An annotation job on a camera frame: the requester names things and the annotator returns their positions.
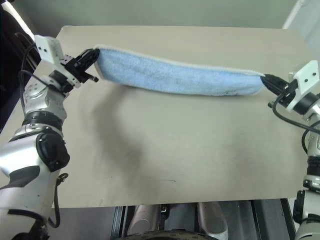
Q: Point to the dark dotted rounded shape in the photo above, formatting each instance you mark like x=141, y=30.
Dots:
x=172, y=236

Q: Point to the black metal frame rail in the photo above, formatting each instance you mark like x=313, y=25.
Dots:
x=118, y=222

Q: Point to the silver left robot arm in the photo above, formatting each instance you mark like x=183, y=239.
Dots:
x=22, y=180

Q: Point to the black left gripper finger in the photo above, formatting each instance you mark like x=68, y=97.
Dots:
x=89, y=65
x=90, y=54

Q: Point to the dark chair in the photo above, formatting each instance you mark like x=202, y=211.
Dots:
x=12, y=50

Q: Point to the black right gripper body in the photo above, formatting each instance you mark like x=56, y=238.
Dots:
x=287, y=93

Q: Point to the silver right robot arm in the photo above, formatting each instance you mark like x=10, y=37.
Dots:
x=313, y=146

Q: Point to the light blue towel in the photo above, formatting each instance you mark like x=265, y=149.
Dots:
x=170, y=72

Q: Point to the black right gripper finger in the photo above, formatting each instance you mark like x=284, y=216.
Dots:
x=275, y=80
x=272, y=88

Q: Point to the white post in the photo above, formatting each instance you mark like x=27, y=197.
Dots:
x=308, y=22

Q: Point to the grey rounded shape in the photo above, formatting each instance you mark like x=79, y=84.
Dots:
x=142, y=220
x=212, y=220

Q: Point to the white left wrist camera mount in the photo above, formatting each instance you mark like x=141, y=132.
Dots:
x=50, y=50

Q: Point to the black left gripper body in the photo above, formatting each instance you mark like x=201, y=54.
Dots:
x=75, y=67

